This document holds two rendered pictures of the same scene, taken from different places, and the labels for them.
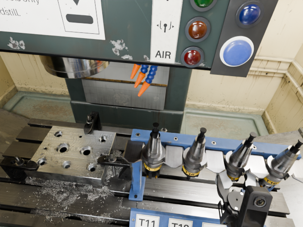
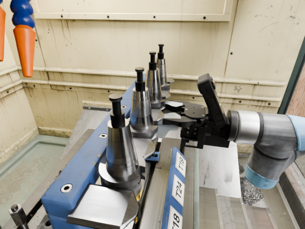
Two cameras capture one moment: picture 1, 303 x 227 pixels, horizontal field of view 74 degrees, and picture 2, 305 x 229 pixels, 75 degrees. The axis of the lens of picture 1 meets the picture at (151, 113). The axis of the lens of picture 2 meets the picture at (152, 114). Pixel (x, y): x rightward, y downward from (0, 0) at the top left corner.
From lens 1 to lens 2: 0.41 m
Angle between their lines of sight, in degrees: 66
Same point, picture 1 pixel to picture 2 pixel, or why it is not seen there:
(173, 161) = (145, 146)
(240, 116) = (25, 150)
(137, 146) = (95, 196)
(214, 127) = (18, 181)
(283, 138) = (84, 121)
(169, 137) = (98, 141)
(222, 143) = (126, 102)
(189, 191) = not seen: hidden behind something
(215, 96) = not seen: outside the picture
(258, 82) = (8, 105)
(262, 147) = not seen: hidden behind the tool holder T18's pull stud
